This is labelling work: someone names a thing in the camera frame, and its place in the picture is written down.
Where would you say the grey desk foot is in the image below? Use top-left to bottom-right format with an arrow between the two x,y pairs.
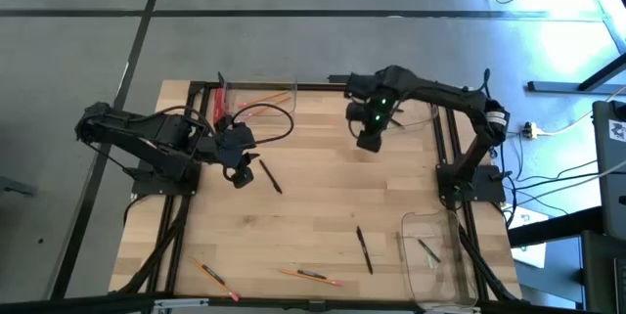
526,80 -> 626,96

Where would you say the white paper sheet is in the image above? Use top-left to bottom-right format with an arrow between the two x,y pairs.
508,205 -> 548,269

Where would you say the dark grey cabinet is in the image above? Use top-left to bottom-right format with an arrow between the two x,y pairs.
590,99 -> 626,242

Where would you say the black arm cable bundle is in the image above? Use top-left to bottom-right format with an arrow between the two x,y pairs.
457,225 -> 520,304
116,195 -> 193,295

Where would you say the black diagonal desk leg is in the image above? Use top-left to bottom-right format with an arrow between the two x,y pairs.
578,52 -> 626,92

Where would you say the black left arm cable bundle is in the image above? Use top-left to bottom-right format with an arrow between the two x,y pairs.
116,195 -> 193,295

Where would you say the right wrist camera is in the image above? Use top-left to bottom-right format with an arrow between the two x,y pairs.
355,129 -> 383,154

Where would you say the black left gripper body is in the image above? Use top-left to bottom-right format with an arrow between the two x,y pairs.
214,122 -> 257,168

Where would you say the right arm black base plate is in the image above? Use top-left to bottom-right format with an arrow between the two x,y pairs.
435,163 -> 508,203

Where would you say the black floor beam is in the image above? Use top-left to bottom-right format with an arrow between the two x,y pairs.
507,204 -> 605,249

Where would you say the white power strip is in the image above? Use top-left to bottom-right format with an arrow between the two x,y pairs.
519,120 -> 540,141

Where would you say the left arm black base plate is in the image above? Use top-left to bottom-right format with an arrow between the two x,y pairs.
130,157 -> 202,197

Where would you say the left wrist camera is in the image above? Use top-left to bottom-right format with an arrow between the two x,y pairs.
229,164 -> 255,190

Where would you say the clear plastic bin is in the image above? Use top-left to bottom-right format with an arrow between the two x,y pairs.
360,76 -> 440,133
399,210 -> 479,306
224,80 -> 299,119

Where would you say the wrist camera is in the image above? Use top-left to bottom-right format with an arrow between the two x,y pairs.
229,164 -> 255,190
355,129 -> 383,154

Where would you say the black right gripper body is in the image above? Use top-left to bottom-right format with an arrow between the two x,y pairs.
360,89 -> 395,134

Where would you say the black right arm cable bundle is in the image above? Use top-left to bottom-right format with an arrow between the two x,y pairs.
457,225 -> 520,304

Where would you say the black aluminium table frame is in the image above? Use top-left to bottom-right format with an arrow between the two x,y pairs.
110,80 -> 522,305

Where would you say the red stapler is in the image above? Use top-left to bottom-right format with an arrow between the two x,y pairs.
213,86 -> 230,127

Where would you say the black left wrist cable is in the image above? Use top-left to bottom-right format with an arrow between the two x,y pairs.
231,102 -> 296,147

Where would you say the grey furniture foot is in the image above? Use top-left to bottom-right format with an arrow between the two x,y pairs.
0,175 -> 38,198

